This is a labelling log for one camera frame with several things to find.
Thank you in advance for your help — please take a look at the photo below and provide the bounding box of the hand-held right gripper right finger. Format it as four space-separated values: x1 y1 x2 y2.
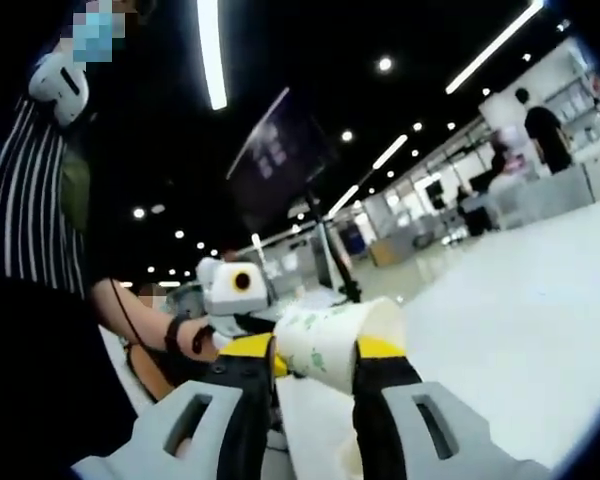
352 335 551 480

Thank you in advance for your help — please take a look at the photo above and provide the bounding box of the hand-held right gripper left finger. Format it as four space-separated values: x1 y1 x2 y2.
72 334 276 480

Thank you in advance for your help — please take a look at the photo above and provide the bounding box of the green print paper cup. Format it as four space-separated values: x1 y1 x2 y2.
273 296 407 396

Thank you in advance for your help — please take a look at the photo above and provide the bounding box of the person's left hand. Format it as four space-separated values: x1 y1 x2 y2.
189 322 231 362

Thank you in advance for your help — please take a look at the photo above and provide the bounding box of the black display stand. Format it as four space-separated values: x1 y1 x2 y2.
304 194 362 304

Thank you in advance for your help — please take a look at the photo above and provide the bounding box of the dark display screen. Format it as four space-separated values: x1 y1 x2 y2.
226 87 339 229

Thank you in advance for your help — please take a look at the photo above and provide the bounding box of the brown cardboard box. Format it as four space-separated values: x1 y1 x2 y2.
368 238 406 267

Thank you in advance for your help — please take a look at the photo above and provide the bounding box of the operator in striped apron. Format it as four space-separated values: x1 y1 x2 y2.
0 49 146 451

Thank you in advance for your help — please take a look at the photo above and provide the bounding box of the straight ceiling light strip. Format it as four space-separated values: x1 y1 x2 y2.
195 0 230 111

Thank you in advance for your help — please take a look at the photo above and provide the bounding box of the white chest device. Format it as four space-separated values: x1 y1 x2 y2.
28 52 90 129

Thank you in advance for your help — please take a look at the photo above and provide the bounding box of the black wrist strap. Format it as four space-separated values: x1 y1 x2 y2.
164 314 194 354

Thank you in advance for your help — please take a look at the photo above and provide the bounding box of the thin black cable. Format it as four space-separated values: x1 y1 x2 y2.
110 278 144 347

